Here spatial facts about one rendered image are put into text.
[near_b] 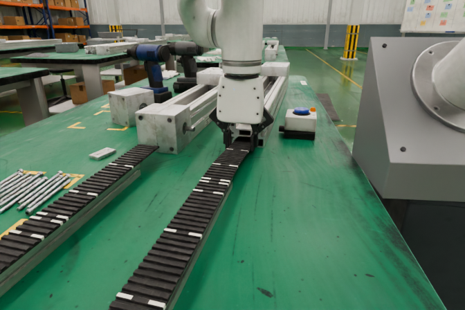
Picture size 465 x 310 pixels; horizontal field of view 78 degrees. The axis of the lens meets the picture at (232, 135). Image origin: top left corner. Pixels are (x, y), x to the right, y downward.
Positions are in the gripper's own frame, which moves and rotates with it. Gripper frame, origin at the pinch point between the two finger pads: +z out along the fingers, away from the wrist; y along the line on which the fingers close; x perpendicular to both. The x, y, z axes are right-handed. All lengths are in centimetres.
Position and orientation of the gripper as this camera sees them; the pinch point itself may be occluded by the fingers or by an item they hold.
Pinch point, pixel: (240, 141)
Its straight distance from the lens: 67.4
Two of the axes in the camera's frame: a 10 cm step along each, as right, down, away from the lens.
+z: 0.0, 9.4, 3.5
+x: 2.4, -3.4, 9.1
